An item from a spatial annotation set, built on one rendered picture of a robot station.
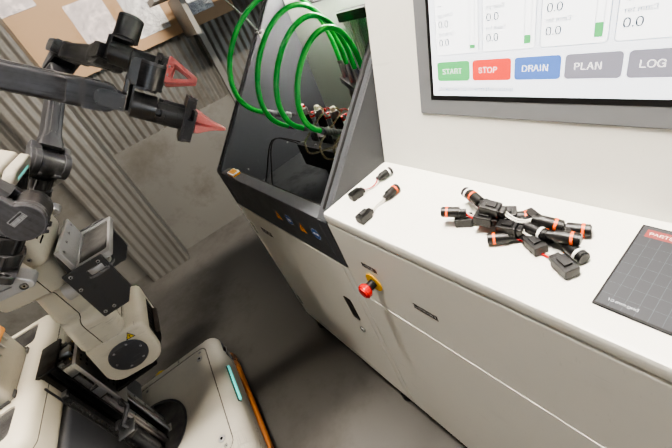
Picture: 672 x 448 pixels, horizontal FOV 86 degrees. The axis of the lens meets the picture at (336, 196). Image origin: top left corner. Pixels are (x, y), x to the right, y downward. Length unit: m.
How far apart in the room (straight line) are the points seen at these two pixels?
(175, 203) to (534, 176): 2.65
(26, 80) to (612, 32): 0.95
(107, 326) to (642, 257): 1.20
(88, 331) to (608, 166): 1.24
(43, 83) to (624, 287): 0.99
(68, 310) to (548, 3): 1.28
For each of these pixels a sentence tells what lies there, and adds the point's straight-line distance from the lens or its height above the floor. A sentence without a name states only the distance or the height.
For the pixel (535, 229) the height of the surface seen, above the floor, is 1.01.
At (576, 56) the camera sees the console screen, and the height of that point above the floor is 1.20.
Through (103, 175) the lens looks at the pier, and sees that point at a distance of 2.76.
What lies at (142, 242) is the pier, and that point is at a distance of 2.94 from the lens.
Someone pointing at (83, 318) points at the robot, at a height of 0.90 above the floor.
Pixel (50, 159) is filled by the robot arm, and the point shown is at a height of 1.26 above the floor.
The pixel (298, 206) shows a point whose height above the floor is 0.95.
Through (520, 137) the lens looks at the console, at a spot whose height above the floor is 1.08.
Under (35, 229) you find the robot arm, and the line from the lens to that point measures 0.94.
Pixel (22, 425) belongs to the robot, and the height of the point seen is 0.81.
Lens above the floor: 1.43
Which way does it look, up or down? 31 degrees down
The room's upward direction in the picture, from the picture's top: 24 degrees counter-clockwise
